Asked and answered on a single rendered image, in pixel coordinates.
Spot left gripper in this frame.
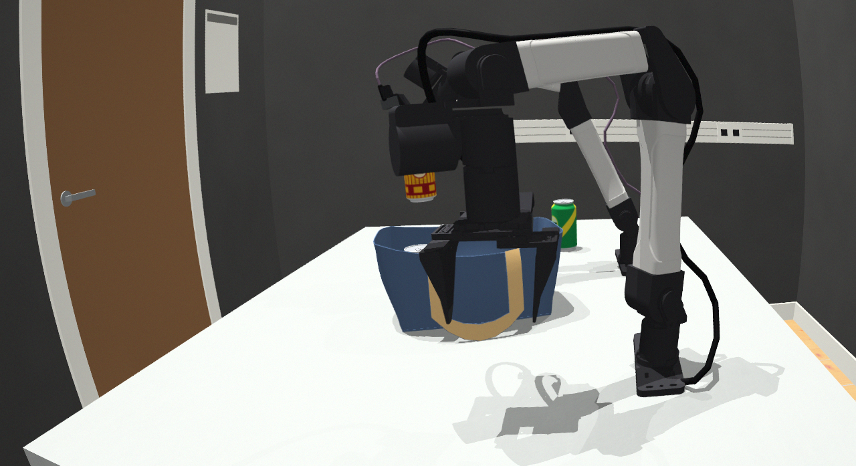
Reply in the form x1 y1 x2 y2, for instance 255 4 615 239
419 162 560 324

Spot yellow and red drink can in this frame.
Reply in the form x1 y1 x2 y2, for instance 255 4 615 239
404 172 437 203

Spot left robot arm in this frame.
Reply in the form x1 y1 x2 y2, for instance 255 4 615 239
389 26 696 397

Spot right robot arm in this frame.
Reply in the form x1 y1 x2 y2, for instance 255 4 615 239
380 55 639 276

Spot green and yellow drink can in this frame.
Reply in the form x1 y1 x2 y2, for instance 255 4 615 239
551 199 577 251

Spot purple drink can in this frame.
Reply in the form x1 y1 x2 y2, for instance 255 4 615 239
404 244 428 253

